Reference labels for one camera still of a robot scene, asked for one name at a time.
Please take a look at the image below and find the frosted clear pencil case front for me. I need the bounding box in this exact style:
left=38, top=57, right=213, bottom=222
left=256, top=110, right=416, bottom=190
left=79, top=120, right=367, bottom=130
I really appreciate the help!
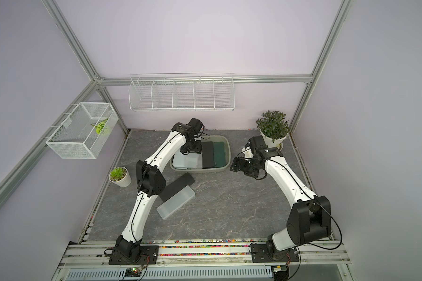
left=187, top=153, right=203, bottom=169

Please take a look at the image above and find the frosted clear pencil case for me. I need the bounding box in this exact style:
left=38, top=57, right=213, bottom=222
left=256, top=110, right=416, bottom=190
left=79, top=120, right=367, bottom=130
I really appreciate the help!
left=157, top=186, right=195, bottom=220
left=187, top=153, right=203, bottom=169

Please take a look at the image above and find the black pencil case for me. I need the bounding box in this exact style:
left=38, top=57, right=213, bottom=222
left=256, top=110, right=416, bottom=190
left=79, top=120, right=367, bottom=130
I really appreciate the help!
left=202, top=142, right=215, bottom=169
left=159, top=173, right=195, bottom=203

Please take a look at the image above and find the dark green pencil case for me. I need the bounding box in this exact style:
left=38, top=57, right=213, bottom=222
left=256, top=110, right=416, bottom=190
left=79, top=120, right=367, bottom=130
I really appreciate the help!
left=213, top=142, right=226, bottom=168

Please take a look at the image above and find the grey-green plastic storage box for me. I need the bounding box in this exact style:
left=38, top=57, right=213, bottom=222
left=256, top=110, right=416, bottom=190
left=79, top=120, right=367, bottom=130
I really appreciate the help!
left=169, top=135, right=231, bottom=173

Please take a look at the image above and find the pale blue pencil case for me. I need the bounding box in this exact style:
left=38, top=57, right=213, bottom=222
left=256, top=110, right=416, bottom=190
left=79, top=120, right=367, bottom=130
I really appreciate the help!
left=172, top=151, right=189, bottom=169

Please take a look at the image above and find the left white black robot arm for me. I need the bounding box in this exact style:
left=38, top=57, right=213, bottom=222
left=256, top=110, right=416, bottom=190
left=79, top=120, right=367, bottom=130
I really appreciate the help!
left=114, top=118, right=203, bottom=262

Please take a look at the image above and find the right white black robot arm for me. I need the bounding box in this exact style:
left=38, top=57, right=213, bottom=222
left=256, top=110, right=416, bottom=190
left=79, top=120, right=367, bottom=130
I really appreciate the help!
left=230, top=154, right=332, bottom=255

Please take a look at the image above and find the frosted clear pencil case middle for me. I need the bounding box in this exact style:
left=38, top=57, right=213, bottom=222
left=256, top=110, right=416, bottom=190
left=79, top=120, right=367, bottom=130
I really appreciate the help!
left=157, top=186, right=195, bottom=220

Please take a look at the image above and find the large potted green plant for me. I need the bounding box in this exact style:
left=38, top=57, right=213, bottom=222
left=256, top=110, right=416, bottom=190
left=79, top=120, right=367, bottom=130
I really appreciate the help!
left=256, top=111, right=291, bottom=149

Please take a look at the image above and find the small potted succulent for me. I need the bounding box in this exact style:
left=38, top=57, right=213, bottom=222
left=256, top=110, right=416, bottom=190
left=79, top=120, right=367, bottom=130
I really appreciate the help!
left=109, top=167, right=131, bottom=187

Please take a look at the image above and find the green leaf toy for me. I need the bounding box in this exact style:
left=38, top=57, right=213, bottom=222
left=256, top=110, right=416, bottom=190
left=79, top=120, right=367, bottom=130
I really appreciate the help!
left=91, top=118, right=109, bottom=135

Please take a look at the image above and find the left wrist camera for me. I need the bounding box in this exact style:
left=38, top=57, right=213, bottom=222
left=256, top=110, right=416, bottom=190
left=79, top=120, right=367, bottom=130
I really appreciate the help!
left=188, top=118, right=203, bottom=135

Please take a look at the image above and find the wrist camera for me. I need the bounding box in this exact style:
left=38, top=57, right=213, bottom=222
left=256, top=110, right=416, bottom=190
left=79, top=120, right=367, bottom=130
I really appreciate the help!
left=249, top=135, right=268, bottom=155
left=188, top=118, right=203, bottom=135

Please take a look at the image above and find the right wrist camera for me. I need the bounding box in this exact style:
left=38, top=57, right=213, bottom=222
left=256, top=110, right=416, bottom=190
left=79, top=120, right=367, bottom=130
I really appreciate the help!
left=249, top=135, right=268, bottom=155

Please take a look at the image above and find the white wire wall shelf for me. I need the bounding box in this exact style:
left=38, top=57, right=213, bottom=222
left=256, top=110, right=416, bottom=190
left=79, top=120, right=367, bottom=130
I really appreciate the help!
left=128, top=73, right=235, bottom=112

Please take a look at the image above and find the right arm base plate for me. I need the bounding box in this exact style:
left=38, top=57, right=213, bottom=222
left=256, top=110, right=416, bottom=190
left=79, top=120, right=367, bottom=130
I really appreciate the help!
left=248, top=242, right=299, bottom=263

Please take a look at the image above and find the white mesh wall basket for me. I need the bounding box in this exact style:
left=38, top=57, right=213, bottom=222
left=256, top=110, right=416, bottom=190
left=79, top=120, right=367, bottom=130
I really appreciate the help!
left=46, top=103, right=118, bottom=160

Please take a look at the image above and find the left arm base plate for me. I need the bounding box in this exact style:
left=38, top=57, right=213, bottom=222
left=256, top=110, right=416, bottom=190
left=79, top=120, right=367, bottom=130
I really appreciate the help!
left=108, top=245, right=159, bottom=265

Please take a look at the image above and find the aluminium rail front frame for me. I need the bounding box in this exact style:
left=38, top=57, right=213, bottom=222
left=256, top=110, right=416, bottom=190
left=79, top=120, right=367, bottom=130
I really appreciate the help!
left=52, top=238, right=358, bottom=281

